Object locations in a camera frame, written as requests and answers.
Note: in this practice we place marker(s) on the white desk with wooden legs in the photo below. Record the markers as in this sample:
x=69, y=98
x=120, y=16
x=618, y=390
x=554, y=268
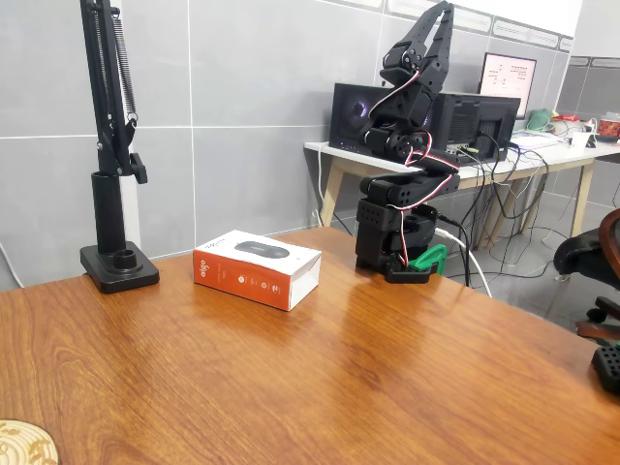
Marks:
x=319, y=149

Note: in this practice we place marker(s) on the black perforated printed block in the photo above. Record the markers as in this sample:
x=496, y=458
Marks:
x=608, y=363

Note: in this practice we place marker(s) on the computer monitor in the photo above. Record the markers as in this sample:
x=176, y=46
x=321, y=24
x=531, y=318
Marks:
x=508, y=82

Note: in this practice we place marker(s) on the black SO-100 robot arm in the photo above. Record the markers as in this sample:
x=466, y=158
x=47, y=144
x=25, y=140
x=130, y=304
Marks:
x=407, y=191

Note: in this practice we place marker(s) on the white charger block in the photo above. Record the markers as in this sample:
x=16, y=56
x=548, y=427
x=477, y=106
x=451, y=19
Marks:
x=579, y=140

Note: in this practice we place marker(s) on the stack of papers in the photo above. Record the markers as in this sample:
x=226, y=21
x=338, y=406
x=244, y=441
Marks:
x=533, y=140

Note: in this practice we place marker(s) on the black stand base with post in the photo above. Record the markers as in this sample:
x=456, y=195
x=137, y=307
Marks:
x=121, y=276

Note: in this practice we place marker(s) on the green round bundle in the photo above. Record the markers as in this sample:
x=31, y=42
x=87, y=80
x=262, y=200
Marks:
x=540, y=121

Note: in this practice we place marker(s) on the green table clamp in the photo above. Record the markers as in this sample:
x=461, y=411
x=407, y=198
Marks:
x=431, y=259

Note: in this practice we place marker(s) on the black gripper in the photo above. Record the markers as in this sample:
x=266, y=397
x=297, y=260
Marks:
x=420, y=59

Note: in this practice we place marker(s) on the round wooden coaster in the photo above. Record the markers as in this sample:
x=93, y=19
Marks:
x=24, y=445

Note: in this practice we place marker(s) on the red tin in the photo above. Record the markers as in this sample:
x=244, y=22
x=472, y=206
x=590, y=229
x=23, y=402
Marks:
x=609, y=130

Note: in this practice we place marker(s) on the orange white mouse box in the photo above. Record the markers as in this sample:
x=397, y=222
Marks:
x=232, y=278

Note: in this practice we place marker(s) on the black PC case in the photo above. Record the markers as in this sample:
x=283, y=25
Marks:
x=465, y=121

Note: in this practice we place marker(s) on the black office chair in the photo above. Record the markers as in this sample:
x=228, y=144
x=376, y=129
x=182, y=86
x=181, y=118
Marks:
x=576, y=254

